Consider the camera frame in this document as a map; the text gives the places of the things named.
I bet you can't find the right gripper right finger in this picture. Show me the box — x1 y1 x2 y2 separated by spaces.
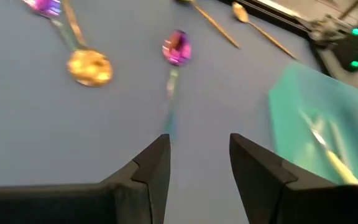
229 133 358 224

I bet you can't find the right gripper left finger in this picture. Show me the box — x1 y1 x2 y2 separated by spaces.
0 133 172 224

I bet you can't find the yellow-handled knife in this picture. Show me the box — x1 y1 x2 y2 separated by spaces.
298 108 358 186

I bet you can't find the gold spoon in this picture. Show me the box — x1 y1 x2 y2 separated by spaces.
61 0 114 88
231 1 298 60
175 0 241 50

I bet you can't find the iridescent rainbow spoon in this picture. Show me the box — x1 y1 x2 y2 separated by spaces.
162 29 193 142
22 0 80 52

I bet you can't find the green plastic bin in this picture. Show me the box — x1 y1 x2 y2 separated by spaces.
268 61 358 187

